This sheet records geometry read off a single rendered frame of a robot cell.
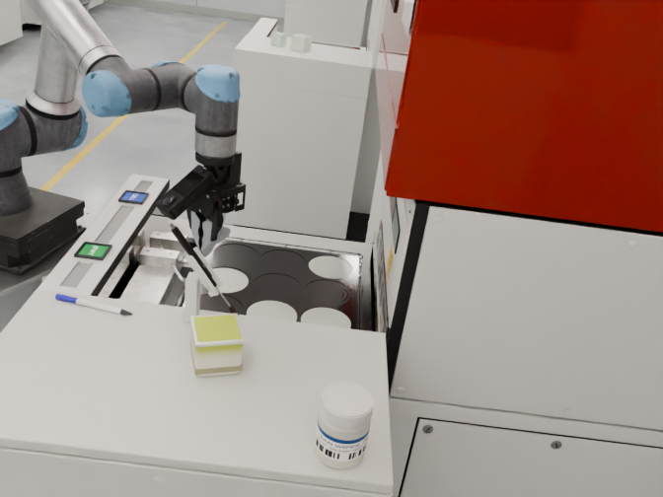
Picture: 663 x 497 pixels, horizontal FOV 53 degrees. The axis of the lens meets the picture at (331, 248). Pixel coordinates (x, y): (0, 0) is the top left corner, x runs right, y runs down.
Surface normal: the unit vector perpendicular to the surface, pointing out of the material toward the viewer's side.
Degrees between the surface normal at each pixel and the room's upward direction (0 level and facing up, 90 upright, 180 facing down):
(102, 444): 0
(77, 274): 0
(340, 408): 0
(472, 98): 90
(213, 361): 90
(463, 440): 90
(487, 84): 90
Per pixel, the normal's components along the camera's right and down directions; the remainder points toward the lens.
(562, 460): -0.04, 0.47
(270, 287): 0.12, -0.87
